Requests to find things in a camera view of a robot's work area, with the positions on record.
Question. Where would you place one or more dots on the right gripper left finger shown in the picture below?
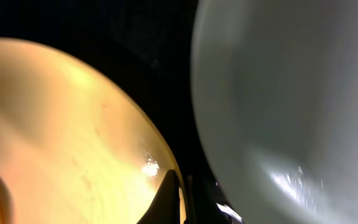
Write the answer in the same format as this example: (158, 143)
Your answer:
(165, 207)

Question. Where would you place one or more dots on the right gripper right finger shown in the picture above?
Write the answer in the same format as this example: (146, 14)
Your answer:
(202, 209)

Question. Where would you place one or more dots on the yellow plate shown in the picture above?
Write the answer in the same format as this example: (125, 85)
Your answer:
(74, 147)

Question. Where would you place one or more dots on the black round tray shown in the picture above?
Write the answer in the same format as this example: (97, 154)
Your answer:
(143, 46)

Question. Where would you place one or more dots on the light blue plate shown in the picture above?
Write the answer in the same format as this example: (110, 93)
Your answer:
(275, 92)

